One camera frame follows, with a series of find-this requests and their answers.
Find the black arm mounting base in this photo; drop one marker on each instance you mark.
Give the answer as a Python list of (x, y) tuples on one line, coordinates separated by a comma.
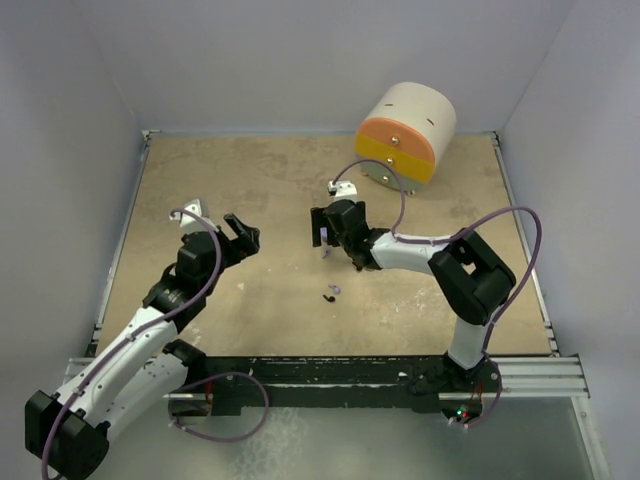
[(421, 384)]

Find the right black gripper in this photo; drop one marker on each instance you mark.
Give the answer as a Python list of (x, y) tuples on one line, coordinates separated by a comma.
[(319, 220)]

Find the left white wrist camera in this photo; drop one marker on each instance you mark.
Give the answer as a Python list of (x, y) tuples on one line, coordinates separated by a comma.
[(190, 216)]

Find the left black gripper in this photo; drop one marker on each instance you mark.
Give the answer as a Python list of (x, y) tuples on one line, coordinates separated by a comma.
[(241, 247)]

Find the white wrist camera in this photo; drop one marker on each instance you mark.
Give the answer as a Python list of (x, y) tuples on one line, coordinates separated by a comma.
[(190, 216), (342, 190)]

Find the purple black wireless earbud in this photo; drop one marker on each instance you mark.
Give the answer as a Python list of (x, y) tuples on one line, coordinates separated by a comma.
[(334, 291)]

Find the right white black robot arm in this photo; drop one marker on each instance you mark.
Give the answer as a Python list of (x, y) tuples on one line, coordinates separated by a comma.
[(474, 280)]

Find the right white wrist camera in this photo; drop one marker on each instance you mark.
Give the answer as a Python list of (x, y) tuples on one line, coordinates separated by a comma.
[(342, 190)]

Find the round cream drawer cabinet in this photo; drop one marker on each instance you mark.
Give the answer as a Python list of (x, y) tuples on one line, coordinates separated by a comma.
[(406, 134)]

